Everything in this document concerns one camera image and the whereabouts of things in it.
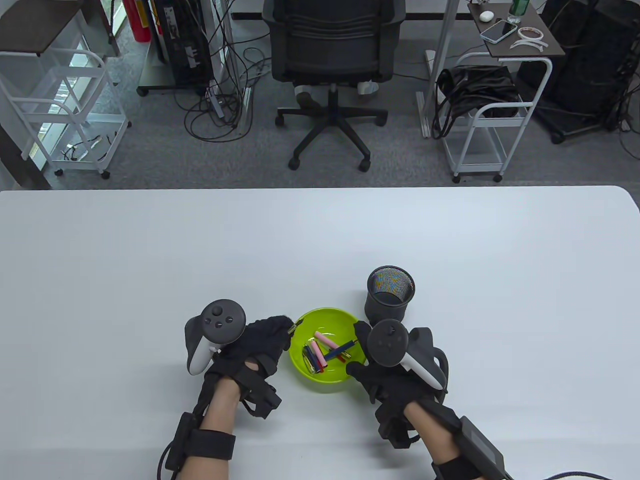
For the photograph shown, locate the tangle of black cables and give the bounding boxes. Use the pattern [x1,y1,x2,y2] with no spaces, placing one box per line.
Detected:
[172,0,273,143]

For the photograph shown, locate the grey rolling platform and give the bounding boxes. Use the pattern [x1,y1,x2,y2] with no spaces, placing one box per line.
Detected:
[136,45,221,98]

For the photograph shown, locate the white smartphone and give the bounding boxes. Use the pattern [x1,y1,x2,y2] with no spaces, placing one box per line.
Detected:
[481,20,518,43]

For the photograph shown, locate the black bag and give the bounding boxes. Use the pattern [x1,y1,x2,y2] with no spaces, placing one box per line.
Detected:
[432,65,521,140]

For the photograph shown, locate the black office chair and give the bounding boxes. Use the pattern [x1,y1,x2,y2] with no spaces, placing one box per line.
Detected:
[262,0,407,173]

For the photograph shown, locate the white wire rack cart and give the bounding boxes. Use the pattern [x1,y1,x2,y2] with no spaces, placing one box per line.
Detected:
[0,0,122,191]

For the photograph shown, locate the brown side table top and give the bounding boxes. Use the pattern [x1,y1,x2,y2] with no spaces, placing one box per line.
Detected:
[467,0,566,58]

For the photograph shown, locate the grey white VR controller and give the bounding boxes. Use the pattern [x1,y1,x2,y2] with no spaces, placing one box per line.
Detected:
[366,319,450,403]
[184,299,247,376]

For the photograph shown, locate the black mesh pen cup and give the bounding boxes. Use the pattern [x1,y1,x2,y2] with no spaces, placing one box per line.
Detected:
[365,266,416,323]

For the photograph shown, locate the black armband with box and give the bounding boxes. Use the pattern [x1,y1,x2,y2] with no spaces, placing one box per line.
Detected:
[432,415,506,480]
[164,412,237,471]

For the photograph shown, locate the person's right hand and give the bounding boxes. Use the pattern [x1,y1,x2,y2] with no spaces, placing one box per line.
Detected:
[346,320,461,426]

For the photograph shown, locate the white rolling cart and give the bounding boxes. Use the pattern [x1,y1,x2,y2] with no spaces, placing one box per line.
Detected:
[439,52,553,184]
[0,47,133,181]

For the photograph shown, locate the white desk leg frame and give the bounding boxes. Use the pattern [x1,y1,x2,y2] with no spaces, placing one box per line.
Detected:
[417,0,461,138]
[215,0,251,136]

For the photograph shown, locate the black equipment stack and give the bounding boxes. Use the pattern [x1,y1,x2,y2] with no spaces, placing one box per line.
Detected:
[517,0,640,146]

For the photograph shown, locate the grey power strip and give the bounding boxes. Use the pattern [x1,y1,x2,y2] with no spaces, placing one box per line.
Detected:
[207,80,227,119]

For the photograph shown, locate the red fire extinguisher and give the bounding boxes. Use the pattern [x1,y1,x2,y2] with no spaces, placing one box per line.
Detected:
[122,0,151,43]

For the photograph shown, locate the person's right forearm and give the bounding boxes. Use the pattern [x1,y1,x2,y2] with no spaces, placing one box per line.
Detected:
[402,400,466,480]

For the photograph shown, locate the lime green plastic bowl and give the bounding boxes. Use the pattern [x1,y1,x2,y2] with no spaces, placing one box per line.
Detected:
[288,307,371,394]

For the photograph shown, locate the small loose cables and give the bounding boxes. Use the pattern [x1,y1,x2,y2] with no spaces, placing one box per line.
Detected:
[61,134,117,162]

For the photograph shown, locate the black computer tower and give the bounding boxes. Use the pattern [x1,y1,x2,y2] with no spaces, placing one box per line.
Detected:
[150,0,213,88]

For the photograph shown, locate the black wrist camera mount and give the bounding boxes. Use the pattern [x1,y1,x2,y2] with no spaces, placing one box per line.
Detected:
[242,380,282,420]
[375,400,421,449]

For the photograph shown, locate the black armband cable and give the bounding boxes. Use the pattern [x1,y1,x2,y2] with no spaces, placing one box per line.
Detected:
[502,469,608,480]
[157,440,173,480]

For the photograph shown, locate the person's left hand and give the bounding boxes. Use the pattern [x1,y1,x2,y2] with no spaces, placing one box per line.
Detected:
[200,315,296,401]

